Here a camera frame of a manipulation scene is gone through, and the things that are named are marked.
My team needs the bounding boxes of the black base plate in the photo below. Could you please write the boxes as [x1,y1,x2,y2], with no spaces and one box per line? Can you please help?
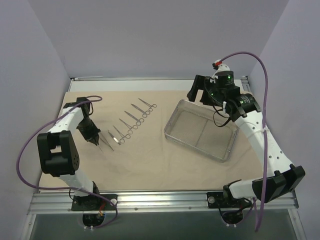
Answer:
[206,191,252,209]
[69,195,115,212]

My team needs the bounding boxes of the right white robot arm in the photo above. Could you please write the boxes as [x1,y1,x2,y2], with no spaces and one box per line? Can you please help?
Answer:
[187,60,306,207]

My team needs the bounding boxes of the steel ring-handled forceps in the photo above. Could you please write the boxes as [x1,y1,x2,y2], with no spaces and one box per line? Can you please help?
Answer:
[138,98,157,112]

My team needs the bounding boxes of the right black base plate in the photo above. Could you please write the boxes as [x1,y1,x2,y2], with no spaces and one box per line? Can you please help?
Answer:
[206,191,252,209]

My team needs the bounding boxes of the right aluminium side rail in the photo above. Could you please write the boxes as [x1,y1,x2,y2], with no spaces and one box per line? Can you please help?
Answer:
[240,76,251,92]

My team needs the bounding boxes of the beige wrapping cloth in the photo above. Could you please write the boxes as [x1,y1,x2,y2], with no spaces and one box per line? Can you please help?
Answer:
[72,90,263,191]

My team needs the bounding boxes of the wire mesh instrument tray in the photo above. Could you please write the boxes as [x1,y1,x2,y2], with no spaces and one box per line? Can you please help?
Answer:
[164,99,239,163]

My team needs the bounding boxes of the steel straight hemostat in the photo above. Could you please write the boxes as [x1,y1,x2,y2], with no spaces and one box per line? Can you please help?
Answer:
[113,125,131,144]

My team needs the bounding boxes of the aluminium front rail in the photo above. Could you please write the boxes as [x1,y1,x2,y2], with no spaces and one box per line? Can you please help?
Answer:
[27,187,300,213]

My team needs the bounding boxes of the steel ring-handled clamp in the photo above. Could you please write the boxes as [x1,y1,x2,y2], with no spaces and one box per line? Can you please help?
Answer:
[125,111,145,126]

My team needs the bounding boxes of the steel scissors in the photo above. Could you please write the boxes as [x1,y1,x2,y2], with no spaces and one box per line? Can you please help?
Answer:
[131,103,151,118]

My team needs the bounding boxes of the steel curved hemostat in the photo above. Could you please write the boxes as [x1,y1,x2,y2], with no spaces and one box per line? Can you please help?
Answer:
[119,119,138,135]

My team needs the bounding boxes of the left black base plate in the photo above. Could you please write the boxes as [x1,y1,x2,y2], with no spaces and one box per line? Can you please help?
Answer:
[69,195,115,212]

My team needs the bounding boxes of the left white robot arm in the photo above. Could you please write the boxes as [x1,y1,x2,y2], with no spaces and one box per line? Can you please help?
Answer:
[36,97,101,210]

